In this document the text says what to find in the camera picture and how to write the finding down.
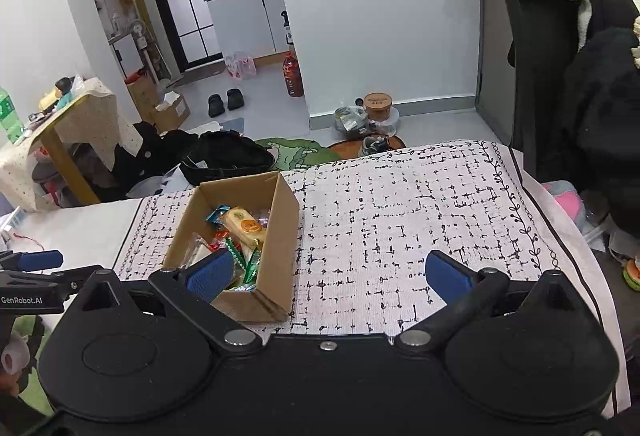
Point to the plastic trash bag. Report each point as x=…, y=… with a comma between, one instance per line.
x=352, y=120

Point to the brown paper bucket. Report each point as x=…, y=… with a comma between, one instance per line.
x=378, y=105

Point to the tall cardboard box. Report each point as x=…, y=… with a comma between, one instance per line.
x=142, y=95

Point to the yellow wooden table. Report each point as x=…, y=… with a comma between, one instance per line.
x=70, y=165

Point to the white cabinet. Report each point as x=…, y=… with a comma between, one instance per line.
x=240, y=25

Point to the black spray bottle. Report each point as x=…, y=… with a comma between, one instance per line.
x=286, y=28

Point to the red snack packet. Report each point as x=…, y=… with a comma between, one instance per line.
x=219, y=243

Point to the pale snack packet with label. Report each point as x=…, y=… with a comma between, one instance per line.
x=197, y=256

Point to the green cloth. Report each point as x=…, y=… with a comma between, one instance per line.
x=37, y=391

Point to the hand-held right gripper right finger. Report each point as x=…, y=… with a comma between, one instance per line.
x=447, y=278

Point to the red-label oil bottle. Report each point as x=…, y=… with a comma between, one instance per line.
x=293, y=75

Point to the dotted tablecloth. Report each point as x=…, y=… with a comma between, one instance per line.
x=95, y=115

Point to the grey door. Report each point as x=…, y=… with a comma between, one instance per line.
x=495, y=40

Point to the green plastic bottle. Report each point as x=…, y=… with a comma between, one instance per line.
x=7, y=113

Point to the white standing fan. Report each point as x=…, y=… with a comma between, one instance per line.
x=136, y=29

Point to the black coat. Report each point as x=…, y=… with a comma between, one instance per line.
x=540, y=65

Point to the grey sneaker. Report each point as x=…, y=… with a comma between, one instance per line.
x=374, y=145

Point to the low cardboard box with paper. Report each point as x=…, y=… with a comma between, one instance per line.
x=172, y=116

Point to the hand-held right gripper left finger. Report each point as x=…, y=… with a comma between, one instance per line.
x=210, y=278

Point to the orange bread packet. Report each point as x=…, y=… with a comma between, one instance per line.
x=245, y=226

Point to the orange round mat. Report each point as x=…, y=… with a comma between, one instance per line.
x=345, y=149

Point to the green yellow snack packet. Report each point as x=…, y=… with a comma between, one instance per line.
x=252, y=266

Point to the black-haired doll figure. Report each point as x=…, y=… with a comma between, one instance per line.
x=64, y=86

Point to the burger toy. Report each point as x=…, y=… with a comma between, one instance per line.
x=632, y=273

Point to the white bed sheet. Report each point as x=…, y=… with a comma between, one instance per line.
x=90, y=231

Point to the blue snack packet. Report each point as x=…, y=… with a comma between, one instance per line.
x=216, y=215

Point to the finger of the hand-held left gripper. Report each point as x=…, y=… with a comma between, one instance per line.
x=40, y=260
x=75, y=276

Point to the pink water bottle pack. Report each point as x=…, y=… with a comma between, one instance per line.
x=240, y=65

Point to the black fleece jacket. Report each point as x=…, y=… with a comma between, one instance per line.
x=605, y=115

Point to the cream shaggy fabric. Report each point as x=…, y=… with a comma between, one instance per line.
x=636, y=40

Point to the black clothes pile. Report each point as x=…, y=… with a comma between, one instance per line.
x=145, y=150

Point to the small green snack packet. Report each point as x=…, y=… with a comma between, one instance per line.
x=234, y=252

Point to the black bag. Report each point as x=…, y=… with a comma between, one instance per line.
x=225, y=155

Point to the green rug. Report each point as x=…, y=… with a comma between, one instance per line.
x=295, y=153

